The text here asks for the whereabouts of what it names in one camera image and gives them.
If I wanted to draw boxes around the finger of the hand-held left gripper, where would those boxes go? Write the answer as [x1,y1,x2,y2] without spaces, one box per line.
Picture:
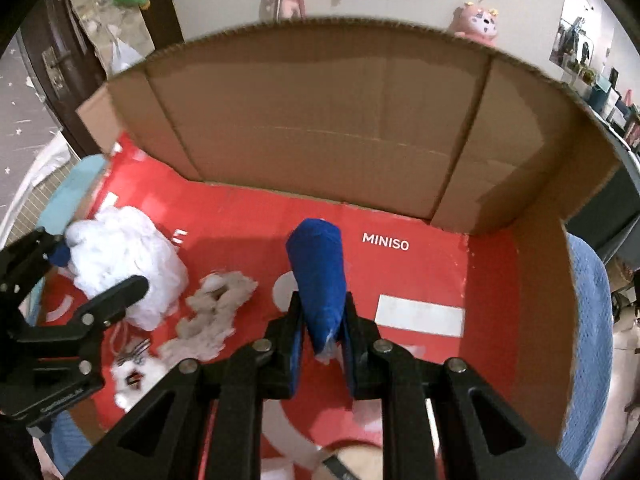
[0,227,74,332]
[10,274,151,362]

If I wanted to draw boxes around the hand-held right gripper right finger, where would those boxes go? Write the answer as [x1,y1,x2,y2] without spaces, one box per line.
[342,290,581,480]

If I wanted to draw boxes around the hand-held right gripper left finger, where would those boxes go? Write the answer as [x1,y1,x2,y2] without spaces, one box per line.
[65,290,306,480]

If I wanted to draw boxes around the white mesh bath sponge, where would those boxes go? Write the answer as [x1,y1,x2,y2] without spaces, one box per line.
[65,206,190,332]

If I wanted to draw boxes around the white fluffy bunny scrunchie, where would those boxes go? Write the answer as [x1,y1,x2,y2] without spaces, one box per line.
[110,337,171,411]

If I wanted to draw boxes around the blue and white sock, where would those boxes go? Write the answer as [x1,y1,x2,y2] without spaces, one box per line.
[285,217,348,366]

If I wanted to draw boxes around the beige crochet scrunchie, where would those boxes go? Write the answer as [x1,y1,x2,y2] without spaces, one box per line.
[157,270,258,361]

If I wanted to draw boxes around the cardboard box with red inside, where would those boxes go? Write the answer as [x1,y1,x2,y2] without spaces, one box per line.
[75,17,623,480]

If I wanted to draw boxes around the grid cutting mat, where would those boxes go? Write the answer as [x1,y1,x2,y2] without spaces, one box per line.
[0,180,56,246]

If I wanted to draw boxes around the light blue cloth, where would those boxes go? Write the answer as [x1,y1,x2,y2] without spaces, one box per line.
[37,155,108,236]

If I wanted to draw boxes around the white paper sheet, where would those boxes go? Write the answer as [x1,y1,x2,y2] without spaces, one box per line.
[15,137,81,196]

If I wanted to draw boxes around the clear plastic bag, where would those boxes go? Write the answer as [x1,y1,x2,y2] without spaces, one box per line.
[109,37,146,78]

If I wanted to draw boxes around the dark brown door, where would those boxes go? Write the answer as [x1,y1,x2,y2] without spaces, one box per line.
[20,0,183,156]

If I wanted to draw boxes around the blue fleece blanket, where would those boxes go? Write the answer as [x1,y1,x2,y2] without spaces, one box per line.
[50,232,613,478]

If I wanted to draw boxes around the pink plush with spotted face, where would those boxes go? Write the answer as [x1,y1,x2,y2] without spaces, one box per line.
[446,2,501,48]

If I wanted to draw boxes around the metal door handle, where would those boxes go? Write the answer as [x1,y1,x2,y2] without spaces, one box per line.
[42,47,76,86]

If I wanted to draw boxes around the wall mirror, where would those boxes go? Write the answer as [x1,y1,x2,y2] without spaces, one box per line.
[549,0,608,83]

